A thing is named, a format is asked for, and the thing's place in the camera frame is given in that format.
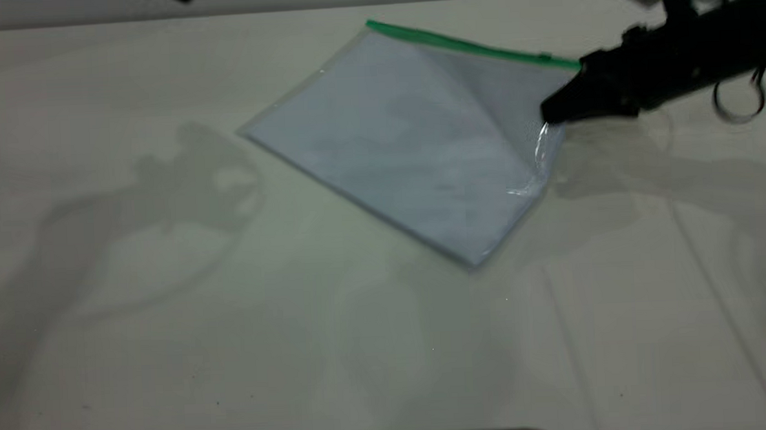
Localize clear zip bag green zipper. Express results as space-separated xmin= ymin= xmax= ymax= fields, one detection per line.
xmin=233 ymin=10 xmax=594 ymax=283

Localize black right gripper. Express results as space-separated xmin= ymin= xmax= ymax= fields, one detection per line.
xmin=536 ymin=24 xmax=685 ymax=126

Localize white paper stack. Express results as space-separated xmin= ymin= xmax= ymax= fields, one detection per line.
xmin=241 ymin=21 xmax=577 ymax=278

